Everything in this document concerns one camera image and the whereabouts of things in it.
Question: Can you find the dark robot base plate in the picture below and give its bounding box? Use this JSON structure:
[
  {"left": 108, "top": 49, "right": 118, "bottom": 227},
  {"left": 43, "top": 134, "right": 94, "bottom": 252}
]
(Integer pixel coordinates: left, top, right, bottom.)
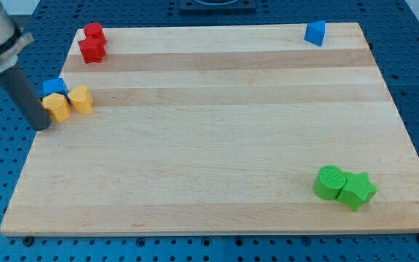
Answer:
[{"left": 177, "top": 0, "right": 257, "bottom": 12}]

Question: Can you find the green star block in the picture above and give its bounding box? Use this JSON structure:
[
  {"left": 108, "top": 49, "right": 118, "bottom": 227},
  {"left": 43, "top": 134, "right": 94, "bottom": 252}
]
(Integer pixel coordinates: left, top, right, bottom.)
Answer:
[{"left": 336, "top": 172, "right": 378, "bottom": 211}]

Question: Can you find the light wooden board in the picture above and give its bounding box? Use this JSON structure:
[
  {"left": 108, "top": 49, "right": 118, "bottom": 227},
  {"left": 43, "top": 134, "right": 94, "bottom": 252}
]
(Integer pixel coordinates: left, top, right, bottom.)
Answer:
[{"left": 0, "top": 23, "right": 419, "bottom": 237}]

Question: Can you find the blue cube block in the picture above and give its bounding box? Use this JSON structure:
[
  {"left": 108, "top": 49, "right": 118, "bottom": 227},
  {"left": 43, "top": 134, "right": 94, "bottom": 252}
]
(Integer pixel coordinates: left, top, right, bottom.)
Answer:
[{"left": 42, "top": 78, "right": 68, "bottom": 97}]

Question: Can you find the yellow hexagon block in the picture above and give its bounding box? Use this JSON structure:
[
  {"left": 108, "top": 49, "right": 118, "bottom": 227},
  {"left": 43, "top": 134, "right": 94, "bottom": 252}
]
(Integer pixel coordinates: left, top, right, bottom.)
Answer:
[{"left": 42, "top": 93, "right": 71, "bottom": 122}]

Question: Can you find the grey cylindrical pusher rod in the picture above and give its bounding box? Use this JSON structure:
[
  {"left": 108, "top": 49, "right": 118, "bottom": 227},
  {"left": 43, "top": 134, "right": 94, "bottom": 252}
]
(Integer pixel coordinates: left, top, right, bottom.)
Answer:
[{"left": 0, "top": 64, "right": 52, "bottom": 131}]

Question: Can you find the green cylinder block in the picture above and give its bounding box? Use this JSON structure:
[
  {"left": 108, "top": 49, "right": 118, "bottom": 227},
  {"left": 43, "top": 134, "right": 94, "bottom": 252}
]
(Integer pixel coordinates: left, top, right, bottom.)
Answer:
[{"left": 313, "top": 165, "right": 347, "bottom": 200}]

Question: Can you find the yellow heart block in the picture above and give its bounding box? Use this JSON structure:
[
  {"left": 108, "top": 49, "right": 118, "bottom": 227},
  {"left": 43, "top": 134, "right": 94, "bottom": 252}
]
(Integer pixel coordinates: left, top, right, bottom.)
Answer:
[{"left": 68, "top": 85, "right": 93, "bottom": 115}]

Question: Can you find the red cylinder block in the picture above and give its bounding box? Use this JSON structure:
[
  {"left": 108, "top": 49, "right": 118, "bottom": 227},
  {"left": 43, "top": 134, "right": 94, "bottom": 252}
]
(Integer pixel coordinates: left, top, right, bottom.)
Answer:
[{"left": 83, "top": 23, "right": 106, "bottom": 45}]

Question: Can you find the blue triangle block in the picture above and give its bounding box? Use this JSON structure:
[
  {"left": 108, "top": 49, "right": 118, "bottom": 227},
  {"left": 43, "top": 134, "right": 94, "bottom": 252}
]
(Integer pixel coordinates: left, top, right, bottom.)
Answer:
[{"left": 303, "top": 20, "right": 326, "bottom": 47}]

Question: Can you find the red star block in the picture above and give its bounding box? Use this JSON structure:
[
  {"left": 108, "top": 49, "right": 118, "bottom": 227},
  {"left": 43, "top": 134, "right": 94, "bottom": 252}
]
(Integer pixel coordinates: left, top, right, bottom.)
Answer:
[{"left": 78, "top": 38, "right": 106, "bottom": 64}]

